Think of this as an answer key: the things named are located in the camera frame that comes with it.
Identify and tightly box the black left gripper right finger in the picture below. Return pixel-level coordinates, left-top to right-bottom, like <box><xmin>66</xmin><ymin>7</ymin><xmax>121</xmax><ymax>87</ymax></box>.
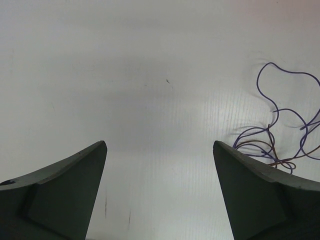
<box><xmin>213</xmin><ymin>141</ymin><xmax>320</xmax><ymax>240</ymax></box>

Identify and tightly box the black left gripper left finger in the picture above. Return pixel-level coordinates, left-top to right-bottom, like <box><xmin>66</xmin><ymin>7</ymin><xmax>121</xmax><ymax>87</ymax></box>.
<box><xmin>0</xmin><ymin>140</ymin><xmax>107</xmax><ymax>240</ymax></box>

